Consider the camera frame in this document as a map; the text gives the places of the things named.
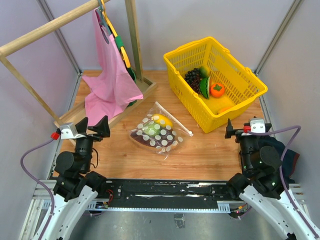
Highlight yellow clothes hanger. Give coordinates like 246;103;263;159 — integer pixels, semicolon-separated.
104;3;131;69

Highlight toy watermelon slice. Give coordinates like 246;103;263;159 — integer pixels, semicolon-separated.
199;76;211;99

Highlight yellow green toy mango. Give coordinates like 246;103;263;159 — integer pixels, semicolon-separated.
198;66;210;78

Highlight grey clothes hanger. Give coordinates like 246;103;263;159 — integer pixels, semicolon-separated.
95;0;112;44

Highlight clear polka dot zip bag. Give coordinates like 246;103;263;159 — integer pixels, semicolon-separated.
129;101;194;158

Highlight black toy grapes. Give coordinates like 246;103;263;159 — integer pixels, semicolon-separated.
184;68;202;94

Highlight pink t-shirt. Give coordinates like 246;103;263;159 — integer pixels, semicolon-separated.
82;11;144;126

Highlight yellow plastic basket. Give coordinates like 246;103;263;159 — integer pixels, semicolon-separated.
163;36;268;133

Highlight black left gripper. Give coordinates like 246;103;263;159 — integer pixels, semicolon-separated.
74;114;110;171

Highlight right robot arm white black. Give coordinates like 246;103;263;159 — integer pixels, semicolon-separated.
224;117;320;240

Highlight green toy cabbage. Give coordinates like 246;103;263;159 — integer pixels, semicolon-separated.
142;123;161;137

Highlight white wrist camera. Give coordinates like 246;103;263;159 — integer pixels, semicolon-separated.
50;123;86;140
243;117;266;134

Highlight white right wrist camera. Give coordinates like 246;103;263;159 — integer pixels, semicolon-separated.
243;117;266;134

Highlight orange toy persimmon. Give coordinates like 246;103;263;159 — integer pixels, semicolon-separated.
210;83;225;98

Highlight green t-shirt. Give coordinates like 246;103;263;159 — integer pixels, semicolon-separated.
114;35;137;109

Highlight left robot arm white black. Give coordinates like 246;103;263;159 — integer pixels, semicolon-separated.
33;116;111;240

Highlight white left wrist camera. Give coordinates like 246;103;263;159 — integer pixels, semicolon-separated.
50;123;86;140

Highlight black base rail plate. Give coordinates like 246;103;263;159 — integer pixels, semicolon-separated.
96;179;247;212

